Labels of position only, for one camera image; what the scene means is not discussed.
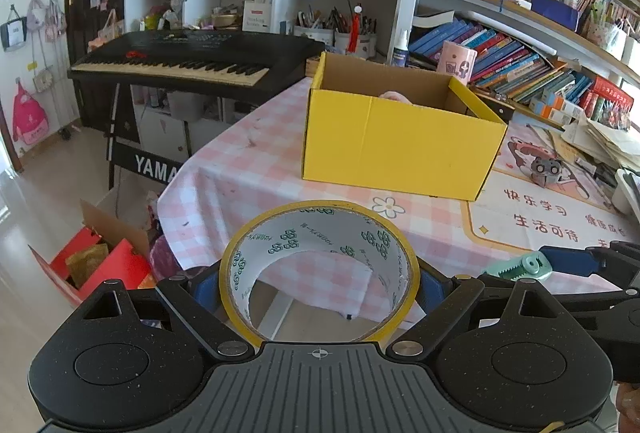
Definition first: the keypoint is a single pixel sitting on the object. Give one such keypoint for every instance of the white tray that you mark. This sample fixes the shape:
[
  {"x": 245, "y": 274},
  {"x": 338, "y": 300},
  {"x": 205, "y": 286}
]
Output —
[{"x": 627, "y": 193}]

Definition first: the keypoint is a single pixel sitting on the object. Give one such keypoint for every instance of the white pen holder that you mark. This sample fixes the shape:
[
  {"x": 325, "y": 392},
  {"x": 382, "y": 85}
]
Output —
[
  {"x": 315, "y": 35},
  {"x": 365, "y": 45}
]

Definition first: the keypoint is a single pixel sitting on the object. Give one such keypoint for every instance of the pink backpack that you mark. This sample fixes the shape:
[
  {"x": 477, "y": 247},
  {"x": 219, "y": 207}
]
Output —
[{"x": 30, "y": 118}]

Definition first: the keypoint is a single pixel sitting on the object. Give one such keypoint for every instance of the purple hanging bags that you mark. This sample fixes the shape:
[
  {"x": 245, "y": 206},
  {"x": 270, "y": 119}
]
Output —
[{"x": 47, "y": 20}]

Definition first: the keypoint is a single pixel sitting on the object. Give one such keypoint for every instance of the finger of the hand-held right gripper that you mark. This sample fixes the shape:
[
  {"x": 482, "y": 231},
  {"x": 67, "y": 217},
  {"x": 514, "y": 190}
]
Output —
[
  {"x": 605, "y": 300},
  {"x": 570, "y": 260}
]

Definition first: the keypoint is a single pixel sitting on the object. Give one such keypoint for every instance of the stack of papers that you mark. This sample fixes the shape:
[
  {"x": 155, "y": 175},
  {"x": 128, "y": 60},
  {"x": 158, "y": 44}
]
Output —
[{"x": 605, "y": 143}]

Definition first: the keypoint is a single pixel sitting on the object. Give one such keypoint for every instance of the printed cartoon desk mat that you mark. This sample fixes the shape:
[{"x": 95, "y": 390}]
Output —
[{"x": 540, "y": 223}]

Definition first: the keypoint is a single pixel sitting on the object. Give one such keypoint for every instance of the navy blue box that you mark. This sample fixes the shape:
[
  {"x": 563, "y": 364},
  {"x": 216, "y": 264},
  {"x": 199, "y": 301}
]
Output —
[{"x": 555, "y": 10}]

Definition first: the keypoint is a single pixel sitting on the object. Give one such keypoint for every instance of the dark brown case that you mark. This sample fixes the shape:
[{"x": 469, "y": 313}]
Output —
[{"x": 495, "y": 105}]

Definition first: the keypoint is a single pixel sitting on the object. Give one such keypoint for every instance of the white spray bottle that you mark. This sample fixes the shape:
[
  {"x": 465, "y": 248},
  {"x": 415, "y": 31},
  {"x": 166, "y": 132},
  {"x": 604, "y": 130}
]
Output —
[{"x": 400, "y": 53}]

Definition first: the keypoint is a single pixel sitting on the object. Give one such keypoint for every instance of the pink checked cloth desktop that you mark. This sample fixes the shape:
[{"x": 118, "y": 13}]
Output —
[{"x": 250, "y": 178}]

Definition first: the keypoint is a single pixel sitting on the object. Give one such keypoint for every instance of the small white orange boxes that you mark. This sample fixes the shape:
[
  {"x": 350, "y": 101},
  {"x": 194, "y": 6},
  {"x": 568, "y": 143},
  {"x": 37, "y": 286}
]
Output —
[{"x": 555, "y": 108}]

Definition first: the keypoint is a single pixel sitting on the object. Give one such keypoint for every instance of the white gift bag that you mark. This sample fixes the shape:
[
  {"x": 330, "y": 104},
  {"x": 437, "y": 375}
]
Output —
[{"x": 607, "y": 40}]

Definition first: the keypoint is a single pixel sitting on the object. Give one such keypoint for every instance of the pink plush toy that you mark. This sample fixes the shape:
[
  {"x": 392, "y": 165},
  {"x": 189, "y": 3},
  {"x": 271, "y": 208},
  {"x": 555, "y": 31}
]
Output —
[{"x": 397, "y": 96}]

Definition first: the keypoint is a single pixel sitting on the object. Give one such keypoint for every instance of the long row of leaning books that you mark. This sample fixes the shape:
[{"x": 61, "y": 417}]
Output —
[{"x": 505, "y": 58}]

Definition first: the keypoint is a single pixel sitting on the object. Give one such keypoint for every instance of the red cardboard box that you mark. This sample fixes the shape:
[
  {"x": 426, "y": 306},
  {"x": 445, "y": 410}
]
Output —
[{"x": 120, "y": 263}]

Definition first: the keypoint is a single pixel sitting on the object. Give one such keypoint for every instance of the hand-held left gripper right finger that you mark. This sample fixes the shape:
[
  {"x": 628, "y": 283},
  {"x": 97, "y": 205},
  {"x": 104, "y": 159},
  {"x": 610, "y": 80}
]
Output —
[{"x": 432, "y": 288}]

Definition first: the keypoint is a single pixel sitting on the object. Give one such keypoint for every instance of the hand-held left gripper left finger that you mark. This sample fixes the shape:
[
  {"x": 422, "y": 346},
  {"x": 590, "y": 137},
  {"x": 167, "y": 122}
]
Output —
[{"x": 207, "y": 288}]

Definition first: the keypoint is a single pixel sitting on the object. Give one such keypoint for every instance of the white box with red label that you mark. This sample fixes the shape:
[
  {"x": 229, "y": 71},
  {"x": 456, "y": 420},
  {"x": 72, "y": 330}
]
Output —
[{"x": 257, "y": 18}]

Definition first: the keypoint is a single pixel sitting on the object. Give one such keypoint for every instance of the red tassel ornament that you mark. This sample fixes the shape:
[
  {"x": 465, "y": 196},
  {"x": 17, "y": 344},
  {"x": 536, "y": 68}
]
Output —
[{"x": 354, "y": 35}]

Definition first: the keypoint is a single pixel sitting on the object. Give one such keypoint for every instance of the yellow tape roll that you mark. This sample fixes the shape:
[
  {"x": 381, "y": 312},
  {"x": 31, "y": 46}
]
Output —
[{"x": 310, "y": 225}]

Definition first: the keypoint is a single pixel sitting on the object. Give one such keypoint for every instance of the black keyboard stand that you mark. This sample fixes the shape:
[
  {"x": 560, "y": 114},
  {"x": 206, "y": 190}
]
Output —
[{"x": 145, "y": 163}]

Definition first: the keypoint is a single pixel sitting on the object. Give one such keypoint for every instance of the red boxed book set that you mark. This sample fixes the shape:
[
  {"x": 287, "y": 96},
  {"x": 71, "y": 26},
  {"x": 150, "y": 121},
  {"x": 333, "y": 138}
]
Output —
[{"x": 607, "y": 105}]

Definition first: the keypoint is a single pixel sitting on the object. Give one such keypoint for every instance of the pink cylindrical holder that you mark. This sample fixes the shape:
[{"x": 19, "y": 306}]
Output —
[{"x": 456, "y": 63}]

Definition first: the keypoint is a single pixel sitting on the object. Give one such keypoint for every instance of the black electronic keyboard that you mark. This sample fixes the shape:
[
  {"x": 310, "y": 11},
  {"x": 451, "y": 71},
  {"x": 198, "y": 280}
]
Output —
[{"x": 200, "y": 58}]

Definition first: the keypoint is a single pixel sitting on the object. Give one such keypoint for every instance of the yellow cardboard box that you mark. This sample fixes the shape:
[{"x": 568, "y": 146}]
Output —
[{"x": 395, "y": 148}]

